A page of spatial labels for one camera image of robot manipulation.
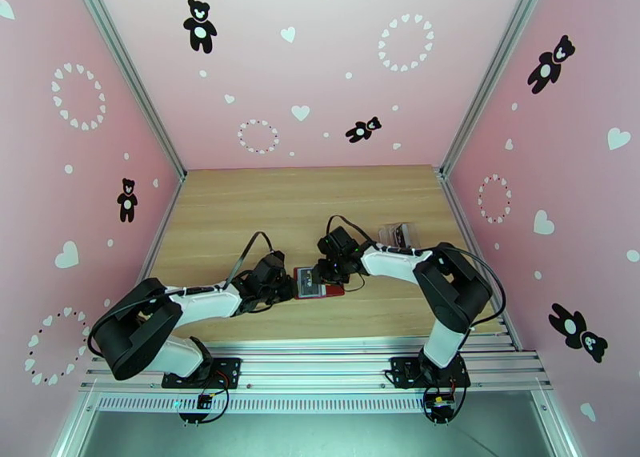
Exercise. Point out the red leather card holder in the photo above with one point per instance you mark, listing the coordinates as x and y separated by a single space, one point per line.
337 291

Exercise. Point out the clear acrylic card stand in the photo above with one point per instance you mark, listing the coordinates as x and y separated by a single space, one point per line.
387 235

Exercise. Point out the dark credit card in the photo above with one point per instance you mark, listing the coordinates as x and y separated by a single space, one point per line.
402 238

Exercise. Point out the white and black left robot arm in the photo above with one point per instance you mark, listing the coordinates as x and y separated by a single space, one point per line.
205 303

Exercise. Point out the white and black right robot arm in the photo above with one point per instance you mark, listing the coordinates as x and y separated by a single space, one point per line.
395 263

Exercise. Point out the perforated metal strip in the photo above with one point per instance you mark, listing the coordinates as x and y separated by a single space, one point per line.
310 403

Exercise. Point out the black teddy bear sticker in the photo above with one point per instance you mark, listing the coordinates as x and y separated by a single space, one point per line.
547 68
127 200
569 324
595 345

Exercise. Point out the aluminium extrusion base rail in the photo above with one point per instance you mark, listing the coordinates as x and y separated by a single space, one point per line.
310 365

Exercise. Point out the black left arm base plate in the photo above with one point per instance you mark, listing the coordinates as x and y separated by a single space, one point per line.
227 368

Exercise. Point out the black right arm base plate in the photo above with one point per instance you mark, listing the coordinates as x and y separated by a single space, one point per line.
402 370

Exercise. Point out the aluminium frame post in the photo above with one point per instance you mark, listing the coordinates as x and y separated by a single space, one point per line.
495 75
130 75

